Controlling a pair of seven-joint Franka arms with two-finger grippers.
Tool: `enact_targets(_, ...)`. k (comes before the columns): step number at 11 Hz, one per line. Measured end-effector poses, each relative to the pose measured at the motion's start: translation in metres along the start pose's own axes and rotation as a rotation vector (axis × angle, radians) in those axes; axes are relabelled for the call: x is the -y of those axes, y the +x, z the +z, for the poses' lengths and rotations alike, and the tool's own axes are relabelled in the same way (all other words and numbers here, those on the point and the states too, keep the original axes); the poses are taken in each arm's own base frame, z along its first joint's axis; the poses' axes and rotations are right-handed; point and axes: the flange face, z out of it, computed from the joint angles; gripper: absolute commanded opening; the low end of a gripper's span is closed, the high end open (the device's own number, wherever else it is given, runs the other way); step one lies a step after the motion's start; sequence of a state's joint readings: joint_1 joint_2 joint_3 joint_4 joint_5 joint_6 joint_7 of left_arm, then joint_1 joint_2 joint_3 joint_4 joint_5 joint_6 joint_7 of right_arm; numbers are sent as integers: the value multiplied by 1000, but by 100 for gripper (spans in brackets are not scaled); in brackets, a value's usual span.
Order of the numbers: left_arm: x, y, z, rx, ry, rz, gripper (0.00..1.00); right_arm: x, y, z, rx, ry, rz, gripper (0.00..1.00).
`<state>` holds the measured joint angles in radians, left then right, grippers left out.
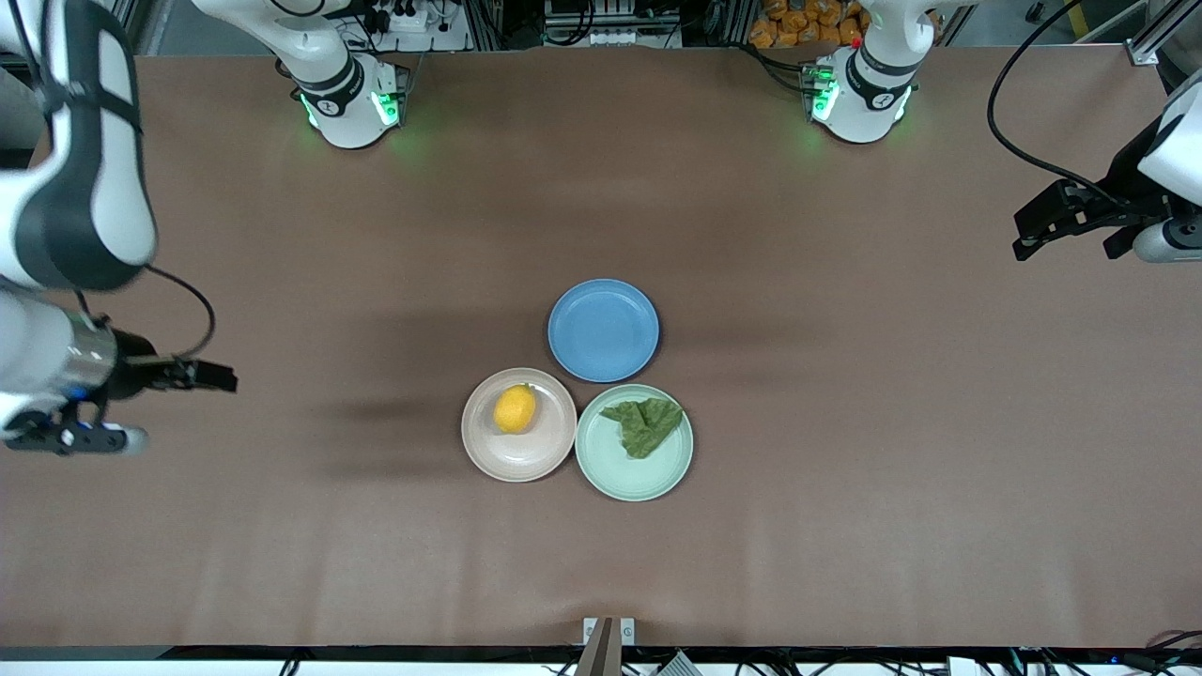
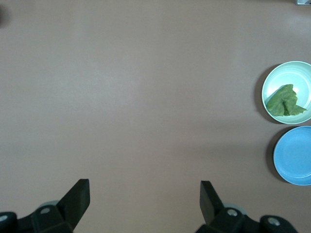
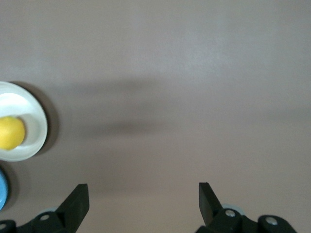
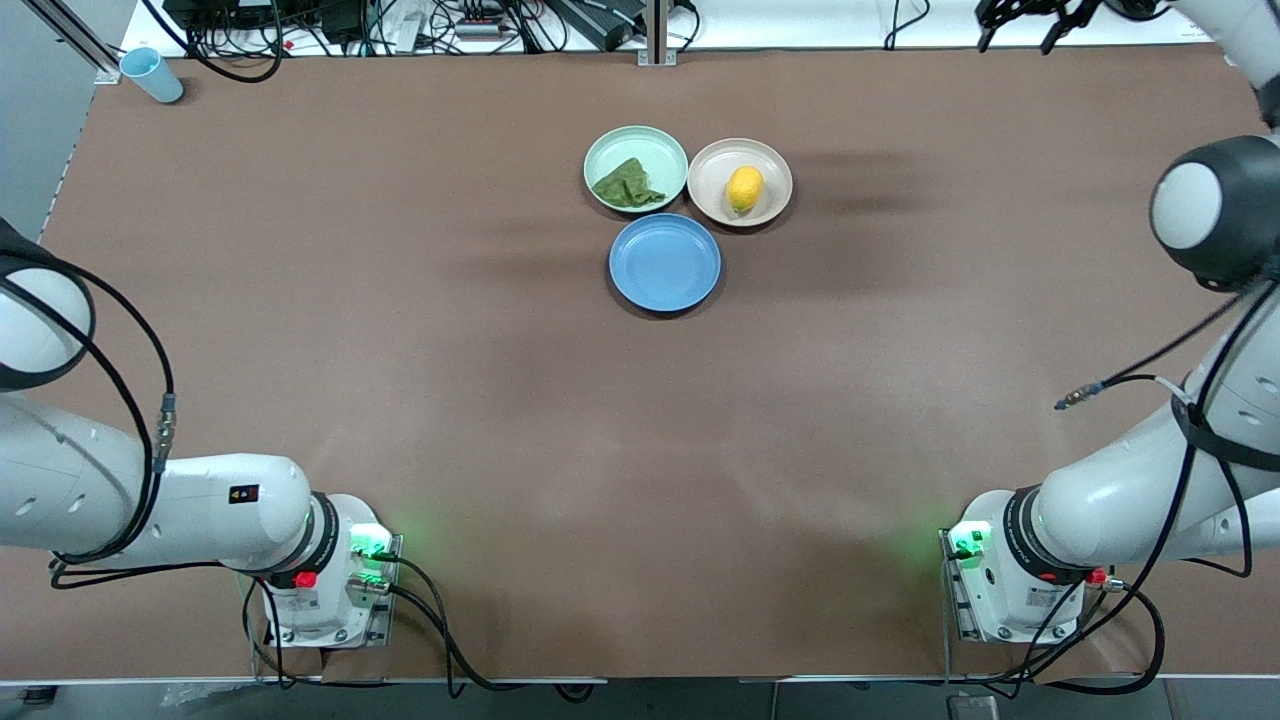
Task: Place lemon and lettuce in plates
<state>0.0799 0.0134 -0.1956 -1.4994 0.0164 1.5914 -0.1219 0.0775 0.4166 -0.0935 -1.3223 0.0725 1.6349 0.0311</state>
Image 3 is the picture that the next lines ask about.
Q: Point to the pale pink plate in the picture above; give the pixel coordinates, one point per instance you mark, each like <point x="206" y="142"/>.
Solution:
<point x="34" y="114"/>

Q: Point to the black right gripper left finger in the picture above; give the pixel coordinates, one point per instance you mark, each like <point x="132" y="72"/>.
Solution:
<point x="73" y="208"/>

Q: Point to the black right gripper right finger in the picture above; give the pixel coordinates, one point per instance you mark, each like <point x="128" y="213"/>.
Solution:
<point x="209" y="206"/>

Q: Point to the yellow lemon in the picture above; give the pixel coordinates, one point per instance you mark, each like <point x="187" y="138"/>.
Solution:
<point x="11" y="132"/>

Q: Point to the blue plate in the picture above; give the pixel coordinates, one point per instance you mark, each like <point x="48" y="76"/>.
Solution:
<point x="2" y="189"/>

